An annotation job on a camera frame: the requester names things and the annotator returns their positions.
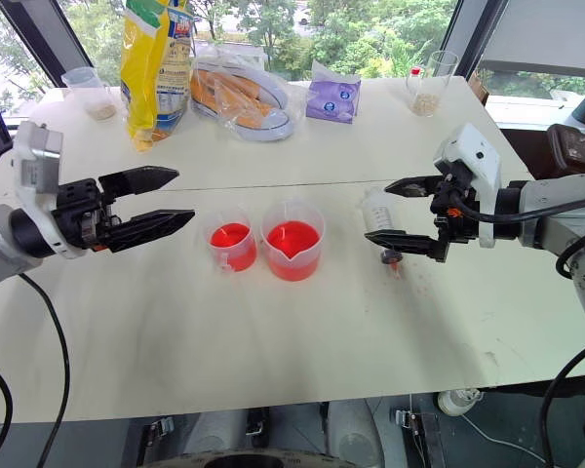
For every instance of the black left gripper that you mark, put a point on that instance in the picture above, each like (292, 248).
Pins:
(78, 209)

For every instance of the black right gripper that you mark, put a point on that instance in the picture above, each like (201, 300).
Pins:
(456, 224)

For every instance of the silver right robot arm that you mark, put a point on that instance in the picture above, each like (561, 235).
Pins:
(541, 236)

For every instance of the clear plastic syringe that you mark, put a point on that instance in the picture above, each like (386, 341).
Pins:
(378, 212)

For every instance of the small beaker red liquid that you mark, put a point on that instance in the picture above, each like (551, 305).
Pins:
(230, 241)

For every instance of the clear plastic cup with grains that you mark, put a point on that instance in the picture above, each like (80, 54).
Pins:
(95, 97)

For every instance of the large beaker red liquid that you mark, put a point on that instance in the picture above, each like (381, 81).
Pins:
(292, 244)

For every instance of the tall glass with grains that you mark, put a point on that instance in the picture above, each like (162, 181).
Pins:
(426, 92)

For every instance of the yellow snack bag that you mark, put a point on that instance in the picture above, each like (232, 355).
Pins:
(148, 73)

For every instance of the white orange shoes in bag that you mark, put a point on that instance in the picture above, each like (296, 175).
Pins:
(244, 97)

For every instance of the purple tissue pack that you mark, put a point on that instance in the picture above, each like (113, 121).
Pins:
(332, 95)

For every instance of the black device beside table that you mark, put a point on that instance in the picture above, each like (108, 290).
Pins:
(573, 141)

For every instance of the white round table foot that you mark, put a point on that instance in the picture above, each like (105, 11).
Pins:
(460, 401)

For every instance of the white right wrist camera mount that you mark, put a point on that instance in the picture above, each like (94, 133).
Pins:
(478, 146)

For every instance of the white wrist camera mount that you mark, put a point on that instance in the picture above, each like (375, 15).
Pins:
(36, 161)
(478, 146)

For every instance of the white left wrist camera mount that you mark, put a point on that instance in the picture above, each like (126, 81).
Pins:
(36, 161)

